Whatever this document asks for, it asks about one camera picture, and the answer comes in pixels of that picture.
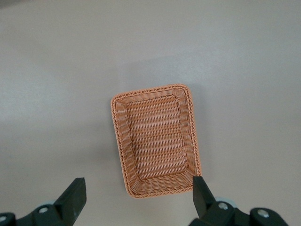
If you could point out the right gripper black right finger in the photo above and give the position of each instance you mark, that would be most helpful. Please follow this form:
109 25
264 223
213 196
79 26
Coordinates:
203 202

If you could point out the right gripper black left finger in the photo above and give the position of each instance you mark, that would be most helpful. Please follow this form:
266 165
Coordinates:
68 202

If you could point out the brown woven wicker basket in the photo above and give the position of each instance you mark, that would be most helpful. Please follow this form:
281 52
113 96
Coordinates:
155 141

